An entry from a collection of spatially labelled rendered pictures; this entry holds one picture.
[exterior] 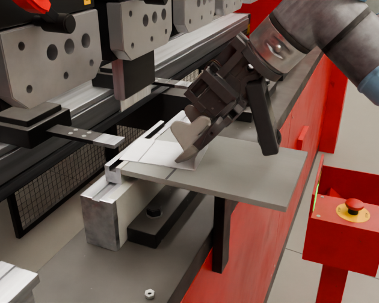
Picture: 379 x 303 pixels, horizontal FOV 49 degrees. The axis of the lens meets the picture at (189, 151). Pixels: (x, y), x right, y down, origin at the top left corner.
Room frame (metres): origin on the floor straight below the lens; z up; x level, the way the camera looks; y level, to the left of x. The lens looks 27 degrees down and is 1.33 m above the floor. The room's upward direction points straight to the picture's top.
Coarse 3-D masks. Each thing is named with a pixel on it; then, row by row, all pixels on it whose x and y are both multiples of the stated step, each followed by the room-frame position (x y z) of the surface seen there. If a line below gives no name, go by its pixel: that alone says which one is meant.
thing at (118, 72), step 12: (120, 60) 0.62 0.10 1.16; (132, 60) 0.64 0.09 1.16; (144, 60) 0.68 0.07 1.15; (120, 72) 0.62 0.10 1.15; (132, 72) 0.64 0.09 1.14; (144, 72) 0.67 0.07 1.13; (120, 84) 0.62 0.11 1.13; (132, 84) 0.64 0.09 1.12; (144, 84) 0.67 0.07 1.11; (120, 96) 0.62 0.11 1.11; (132, 96) 0.65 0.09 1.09; (144, 96) 0.69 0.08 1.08; (120, 108) 0.62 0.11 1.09
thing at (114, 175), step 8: (152, 128) 0.73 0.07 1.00; (160, 128) 0.75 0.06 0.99; (168, 128) 0.74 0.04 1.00; (144, 136) 0.70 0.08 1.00; (152, 136) 0.72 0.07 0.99; (120, 152) 0.63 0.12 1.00; (112, 160) 0.61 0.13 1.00; (120, 160) 0.62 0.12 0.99; (112, 168) 0.59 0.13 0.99; (112, 176) 0.58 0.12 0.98; (120, 176) 0.58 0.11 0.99; (120, 184) 0.58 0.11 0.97
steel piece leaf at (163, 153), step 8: (160, 144) 0.66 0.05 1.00; (168, 144) 0.66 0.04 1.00; (176, 144) 0.66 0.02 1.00; (152, 152) 0.63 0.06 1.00; (160, 152) 0.63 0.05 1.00; (168, 152) 0.63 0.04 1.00; (176, 152) 0.63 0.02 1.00; (200, 152) 0.60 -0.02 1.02; (144, 160) 0.60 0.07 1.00; (152, 160) 0.60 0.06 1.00; (160, 160) 0.60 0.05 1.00; (168, 160) 0.60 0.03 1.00; (192, 160) 0.60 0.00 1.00; (200, 160) 0.60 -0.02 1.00; (184, 168) 0.58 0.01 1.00; (192, 168) 0.57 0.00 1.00
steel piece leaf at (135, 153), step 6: (138, 138) 0.68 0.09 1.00; (144, 138) 0.68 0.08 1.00; (138, 144) 0.66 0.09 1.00; (144, 144) 0.66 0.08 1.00; (150, 144) 0.66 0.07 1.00; (132, 150) 0.64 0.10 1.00; (138, 150) 0.64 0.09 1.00; (144, 150) 0.64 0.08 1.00; (126, 156) 0.61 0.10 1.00; (132, 156) 0.61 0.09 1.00; (138, 156) 0.61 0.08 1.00
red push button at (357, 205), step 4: (348, 200) 0.77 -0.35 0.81; (352, 200) 0.77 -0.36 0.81; (356, 200) 0.77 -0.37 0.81; (348, 204) 0.76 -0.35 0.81; (352, 204) 0.76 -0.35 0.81; (356, 204) 0.75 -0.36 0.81; (360, 204) 0.75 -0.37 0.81; (348, 208) 0.76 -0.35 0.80; (352, 208) 0.75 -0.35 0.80; (356, 208) 0.75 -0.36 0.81; (360, 208) 0.75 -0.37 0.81; (348, 212) 0.76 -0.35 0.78; (352, 212) 0.76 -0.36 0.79; (356, 212) 0.75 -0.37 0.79
